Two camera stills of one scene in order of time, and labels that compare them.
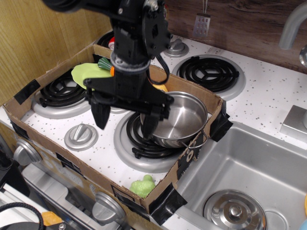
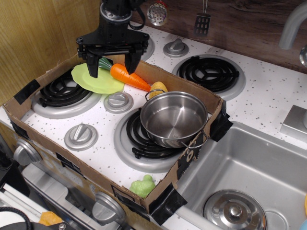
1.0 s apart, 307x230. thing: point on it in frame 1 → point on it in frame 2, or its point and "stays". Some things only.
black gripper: (128, 89) → (112, 38)
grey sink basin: (271, 165) stays
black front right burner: (142, 149) stays
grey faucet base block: (295, 124) stays
